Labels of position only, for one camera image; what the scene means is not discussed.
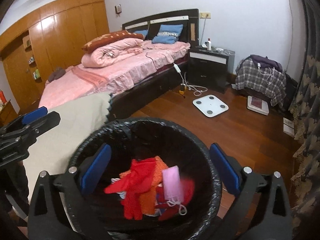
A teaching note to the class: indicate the wooden wardrobe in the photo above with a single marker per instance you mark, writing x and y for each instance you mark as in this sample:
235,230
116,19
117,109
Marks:
49,37

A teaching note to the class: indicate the orange knitted cloth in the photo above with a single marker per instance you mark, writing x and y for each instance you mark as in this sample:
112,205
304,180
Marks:
140,183

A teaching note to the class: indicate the blue pillow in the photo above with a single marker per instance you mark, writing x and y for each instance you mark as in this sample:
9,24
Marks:
144,33
168,34

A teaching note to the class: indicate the white bathroom scale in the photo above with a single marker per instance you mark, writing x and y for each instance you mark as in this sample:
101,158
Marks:
210,106

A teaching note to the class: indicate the black bed headboard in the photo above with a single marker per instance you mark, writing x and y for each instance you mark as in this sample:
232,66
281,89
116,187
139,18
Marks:
189,18

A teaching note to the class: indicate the wooden sideboard cabinet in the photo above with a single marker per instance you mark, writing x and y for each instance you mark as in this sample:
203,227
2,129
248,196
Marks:
7,114

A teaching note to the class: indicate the grey clothes on bed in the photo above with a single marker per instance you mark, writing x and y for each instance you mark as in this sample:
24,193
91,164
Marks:
58,73

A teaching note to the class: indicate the black white nightstand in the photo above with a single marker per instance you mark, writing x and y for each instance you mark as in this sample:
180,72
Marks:
210,68

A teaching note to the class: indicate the patterned dark curtain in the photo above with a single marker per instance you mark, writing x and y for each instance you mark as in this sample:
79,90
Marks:
305,110

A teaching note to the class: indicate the bed with pink sheet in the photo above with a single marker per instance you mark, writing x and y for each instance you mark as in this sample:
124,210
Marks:
114,79

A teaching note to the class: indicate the white box on floor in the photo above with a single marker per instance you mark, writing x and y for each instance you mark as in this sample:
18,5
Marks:
257,105

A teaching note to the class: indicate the wall power socket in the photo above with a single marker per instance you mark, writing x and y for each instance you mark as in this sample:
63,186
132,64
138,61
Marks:
205,15

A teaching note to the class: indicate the white bottle on nightstand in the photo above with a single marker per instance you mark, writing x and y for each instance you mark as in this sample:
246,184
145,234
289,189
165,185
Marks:
209,45

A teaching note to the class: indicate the dark purple garment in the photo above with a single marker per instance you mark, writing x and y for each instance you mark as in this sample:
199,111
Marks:
264,62

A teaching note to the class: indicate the red cloth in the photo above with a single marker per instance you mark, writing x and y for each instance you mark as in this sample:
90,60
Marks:
163,211

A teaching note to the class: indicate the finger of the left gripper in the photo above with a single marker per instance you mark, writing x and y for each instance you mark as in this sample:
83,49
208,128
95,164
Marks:
15,145
24,120

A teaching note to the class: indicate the plaid cloth covered chair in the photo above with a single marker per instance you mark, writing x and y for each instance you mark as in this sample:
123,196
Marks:
267,81

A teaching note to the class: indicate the red thermos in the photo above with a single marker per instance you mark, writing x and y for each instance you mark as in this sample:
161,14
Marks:
2,97

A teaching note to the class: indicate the pink face mask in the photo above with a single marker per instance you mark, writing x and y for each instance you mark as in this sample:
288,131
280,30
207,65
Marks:
173,189

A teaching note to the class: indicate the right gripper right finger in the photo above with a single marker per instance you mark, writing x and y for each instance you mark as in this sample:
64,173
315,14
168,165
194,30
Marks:
272,218

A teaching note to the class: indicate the brown patterned blanket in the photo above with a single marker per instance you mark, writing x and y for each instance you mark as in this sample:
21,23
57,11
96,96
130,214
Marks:
109,38

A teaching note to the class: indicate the beige table cloth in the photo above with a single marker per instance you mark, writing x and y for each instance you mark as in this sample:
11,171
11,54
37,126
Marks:
53,149

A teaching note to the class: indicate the black lined trash bin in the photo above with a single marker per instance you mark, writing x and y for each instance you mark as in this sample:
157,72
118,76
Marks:
143,138

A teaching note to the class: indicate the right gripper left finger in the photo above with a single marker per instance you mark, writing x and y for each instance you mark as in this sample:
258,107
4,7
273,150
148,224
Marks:
58,209

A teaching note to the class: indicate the folded pink quilt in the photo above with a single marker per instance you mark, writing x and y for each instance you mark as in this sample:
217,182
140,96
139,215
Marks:
112,53

